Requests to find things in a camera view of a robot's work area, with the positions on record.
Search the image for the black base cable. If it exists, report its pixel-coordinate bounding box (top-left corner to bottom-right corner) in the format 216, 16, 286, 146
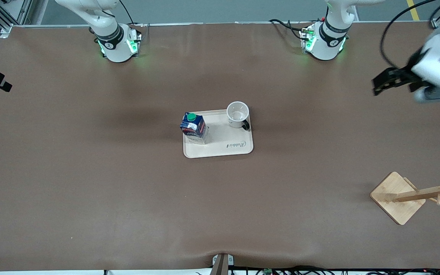
118, 0, 150, 35
269, 18, 309, 41

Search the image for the black left base cable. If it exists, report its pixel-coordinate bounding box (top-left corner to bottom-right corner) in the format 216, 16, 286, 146
269, 18, 309, 41

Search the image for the front camera mount bracket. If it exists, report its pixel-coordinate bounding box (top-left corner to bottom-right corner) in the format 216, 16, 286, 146
211, 254, 235, 275

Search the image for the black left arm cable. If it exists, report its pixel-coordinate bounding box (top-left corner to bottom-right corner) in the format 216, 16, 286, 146
380, 0, 440, 69

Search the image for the cream rabbit print tray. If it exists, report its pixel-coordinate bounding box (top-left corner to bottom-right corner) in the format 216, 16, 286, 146
183, 109, 254, 159

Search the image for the white cup black handle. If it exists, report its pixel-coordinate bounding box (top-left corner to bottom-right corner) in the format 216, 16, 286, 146
226, 101, 251, 131

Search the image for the black right base cable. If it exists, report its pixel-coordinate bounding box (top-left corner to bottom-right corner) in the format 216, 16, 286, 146
118, 0, 150, 35

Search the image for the blue milk carton green cap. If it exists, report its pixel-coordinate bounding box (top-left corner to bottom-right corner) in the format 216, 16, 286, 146
179, 112, 209, 145

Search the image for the aluminium frame profile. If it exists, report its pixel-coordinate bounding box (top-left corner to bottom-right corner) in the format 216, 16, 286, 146
0, 0, 33, 38

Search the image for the wooden cup hanging rack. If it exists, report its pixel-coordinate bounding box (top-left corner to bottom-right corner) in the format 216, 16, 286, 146
370, 167, 440, 225

